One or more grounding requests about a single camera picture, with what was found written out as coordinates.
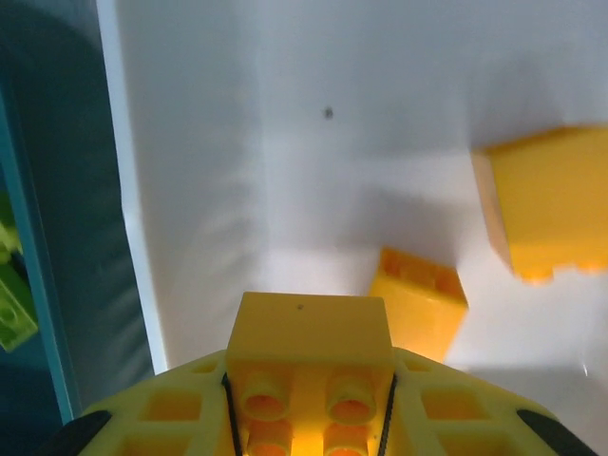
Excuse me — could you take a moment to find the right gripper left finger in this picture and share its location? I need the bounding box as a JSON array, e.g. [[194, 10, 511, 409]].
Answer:
[[54, 349, 238, 456]]

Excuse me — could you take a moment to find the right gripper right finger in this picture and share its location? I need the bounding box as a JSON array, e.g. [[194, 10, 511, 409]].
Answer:
[[379, 346, 585, 456]]

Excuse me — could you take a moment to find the small yellow lego brick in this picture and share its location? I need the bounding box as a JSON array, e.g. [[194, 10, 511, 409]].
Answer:
[[369, 245, 470, 365]]

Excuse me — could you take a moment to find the long yellow lego brick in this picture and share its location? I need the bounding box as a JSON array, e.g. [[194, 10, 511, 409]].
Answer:
[[225, 291, 396, 456]]

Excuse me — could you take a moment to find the long green lego brick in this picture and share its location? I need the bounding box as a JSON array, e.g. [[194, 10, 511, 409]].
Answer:
[[0, 263, 40, 353]]

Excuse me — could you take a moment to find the small green lego brick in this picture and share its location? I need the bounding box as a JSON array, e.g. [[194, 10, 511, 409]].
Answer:
[[0, 189, 24, 267]]

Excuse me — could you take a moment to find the teal plastic container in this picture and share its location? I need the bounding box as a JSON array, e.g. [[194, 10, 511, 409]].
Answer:
[[0, 0, 162, 456]]

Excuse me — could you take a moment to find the white plastic container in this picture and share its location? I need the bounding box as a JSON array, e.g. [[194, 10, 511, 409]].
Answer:
[[94, 0, 608, 456]]

